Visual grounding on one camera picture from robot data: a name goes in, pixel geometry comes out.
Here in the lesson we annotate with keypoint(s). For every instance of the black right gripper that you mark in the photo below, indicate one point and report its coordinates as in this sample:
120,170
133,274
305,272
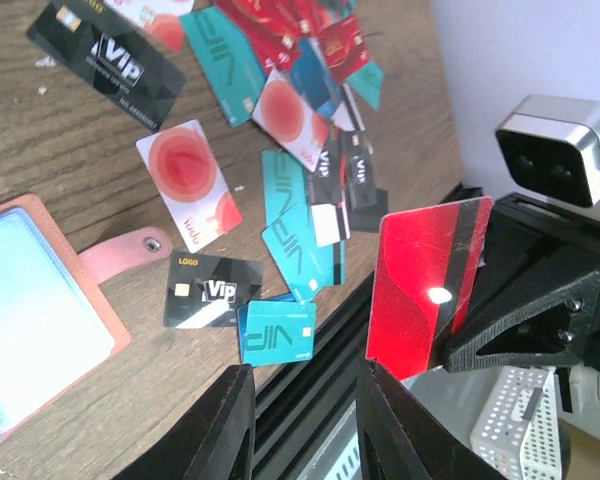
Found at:
536,300

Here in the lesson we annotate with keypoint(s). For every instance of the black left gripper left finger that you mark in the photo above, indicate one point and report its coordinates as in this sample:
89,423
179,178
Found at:
214,439

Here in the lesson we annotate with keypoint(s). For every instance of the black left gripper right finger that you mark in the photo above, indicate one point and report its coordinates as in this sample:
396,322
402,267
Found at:
400,439

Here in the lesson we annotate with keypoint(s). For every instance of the teal VIP card small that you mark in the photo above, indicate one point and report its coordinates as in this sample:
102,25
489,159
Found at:
275,332

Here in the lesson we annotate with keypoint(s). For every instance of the red stripe card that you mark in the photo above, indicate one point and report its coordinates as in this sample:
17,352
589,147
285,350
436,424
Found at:
425,271

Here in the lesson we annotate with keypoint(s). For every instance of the black VIP card lower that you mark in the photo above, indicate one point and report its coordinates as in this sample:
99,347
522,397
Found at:
205,291

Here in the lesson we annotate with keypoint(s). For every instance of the black vip card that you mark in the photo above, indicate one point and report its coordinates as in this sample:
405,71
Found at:
205,291
360,181
98,46

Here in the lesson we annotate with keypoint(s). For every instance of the teal card large right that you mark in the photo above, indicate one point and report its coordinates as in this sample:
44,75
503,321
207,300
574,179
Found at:
289,234

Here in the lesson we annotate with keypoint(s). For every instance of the black VIP card right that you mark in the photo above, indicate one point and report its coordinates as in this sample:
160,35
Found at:
360,181

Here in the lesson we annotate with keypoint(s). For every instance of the white red circle card lower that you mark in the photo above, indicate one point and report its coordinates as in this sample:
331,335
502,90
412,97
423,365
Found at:
184,169

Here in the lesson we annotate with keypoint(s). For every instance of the white red circle card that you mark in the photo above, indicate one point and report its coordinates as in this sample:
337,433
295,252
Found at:
184,169
290,121

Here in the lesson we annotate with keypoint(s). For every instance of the plain red card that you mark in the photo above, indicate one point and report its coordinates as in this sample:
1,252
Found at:
343,48

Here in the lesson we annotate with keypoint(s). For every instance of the black VIP card left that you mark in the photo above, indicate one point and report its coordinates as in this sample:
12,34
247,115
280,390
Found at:
98,46

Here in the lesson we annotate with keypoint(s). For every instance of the red VIP card front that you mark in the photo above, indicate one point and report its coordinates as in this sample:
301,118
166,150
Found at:
280,32

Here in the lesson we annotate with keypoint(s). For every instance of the white perforated basket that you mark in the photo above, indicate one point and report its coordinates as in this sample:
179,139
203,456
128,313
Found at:
517,432

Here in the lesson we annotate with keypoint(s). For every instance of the white slotted cable duct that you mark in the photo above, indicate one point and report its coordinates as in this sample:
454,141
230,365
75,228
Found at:
340,460

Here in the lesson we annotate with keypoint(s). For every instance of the black aluminium frame rail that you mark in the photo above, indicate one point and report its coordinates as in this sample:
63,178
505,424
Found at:
300,405

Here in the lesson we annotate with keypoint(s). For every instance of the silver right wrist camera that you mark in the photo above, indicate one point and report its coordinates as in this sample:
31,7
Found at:
551,145

